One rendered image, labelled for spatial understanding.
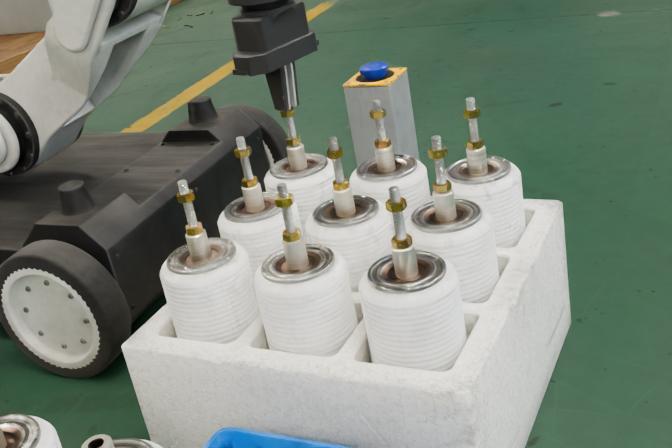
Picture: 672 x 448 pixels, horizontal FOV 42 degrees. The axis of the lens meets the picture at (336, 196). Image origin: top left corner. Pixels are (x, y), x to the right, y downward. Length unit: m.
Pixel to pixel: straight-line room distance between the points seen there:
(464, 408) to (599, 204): 0.76
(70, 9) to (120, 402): 0.53
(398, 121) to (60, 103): 0.52
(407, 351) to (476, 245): 0.15
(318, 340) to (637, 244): 0.64
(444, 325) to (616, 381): 0.33
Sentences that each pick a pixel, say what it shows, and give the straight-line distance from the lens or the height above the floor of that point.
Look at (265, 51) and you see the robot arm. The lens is 1.04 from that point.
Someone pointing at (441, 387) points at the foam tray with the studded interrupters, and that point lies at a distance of 0.80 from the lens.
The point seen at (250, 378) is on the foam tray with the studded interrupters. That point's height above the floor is 0.16.
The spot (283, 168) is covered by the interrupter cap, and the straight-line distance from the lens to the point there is 1.13.
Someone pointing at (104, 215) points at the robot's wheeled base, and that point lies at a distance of 1.26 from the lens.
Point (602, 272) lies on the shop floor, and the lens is 1.31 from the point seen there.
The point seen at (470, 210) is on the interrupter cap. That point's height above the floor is 0.25.
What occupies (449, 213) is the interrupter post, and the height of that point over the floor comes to 0.26.
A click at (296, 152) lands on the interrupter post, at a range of 1.11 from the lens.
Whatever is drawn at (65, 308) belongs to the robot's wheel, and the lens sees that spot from 1.25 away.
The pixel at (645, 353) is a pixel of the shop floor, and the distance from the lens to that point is 1.14.
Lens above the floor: 0.66
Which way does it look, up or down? 24 degrees down
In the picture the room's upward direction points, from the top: 11 degrees counter-clockwise
